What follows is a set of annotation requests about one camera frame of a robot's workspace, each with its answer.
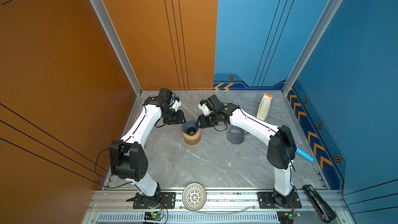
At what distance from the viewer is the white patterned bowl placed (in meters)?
0.72

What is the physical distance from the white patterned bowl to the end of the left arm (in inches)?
12.5

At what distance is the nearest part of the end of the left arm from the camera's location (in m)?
0.67
